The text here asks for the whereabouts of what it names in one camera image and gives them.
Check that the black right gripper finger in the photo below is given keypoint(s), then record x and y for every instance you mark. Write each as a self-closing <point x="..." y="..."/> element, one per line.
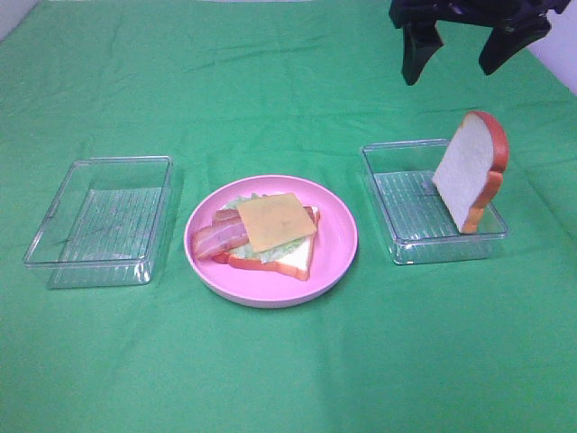
<point x="421" y="41"/>
<point x="503" y="44"/>

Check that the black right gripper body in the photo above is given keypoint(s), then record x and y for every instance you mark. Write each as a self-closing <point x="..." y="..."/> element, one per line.
<point x="499" y="14"/>

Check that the toy bread slice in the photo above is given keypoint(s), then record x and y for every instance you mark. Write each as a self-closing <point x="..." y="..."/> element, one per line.
<point x="471" y="171"/>
<point x="300" y="272"/>

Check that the yellow toy cheese slice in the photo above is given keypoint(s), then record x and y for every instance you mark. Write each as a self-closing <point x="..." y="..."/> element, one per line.
<point x="275" y="220"/>

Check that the toy bacon strip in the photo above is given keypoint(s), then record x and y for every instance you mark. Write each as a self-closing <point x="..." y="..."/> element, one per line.
<point x="215" y="239"/>
<point x="227" y="214"/>

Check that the toy lettuce leaf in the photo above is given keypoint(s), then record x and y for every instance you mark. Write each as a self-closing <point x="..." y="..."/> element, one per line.
<point x="295" y="251"/>

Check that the green tablecloth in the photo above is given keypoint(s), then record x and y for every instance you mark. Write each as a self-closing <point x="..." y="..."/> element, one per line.
<point x="233" y="90"/>

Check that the right clear plastic tray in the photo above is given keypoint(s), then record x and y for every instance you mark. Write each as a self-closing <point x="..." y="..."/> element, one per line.
<point x="416" y="226"/>

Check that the clear plastic tray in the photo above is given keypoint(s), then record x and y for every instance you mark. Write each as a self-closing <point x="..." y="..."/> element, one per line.
<point x="105" y="225"/>
<point x="416" y="226"/>

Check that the pink round plate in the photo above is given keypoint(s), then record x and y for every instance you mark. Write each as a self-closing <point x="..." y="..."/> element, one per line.
<point x="334" y="248"/>

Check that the left clear plastic tray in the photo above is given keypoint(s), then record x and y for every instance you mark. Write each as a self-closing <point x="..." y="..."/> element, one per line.
<point x="105" y="225"/>

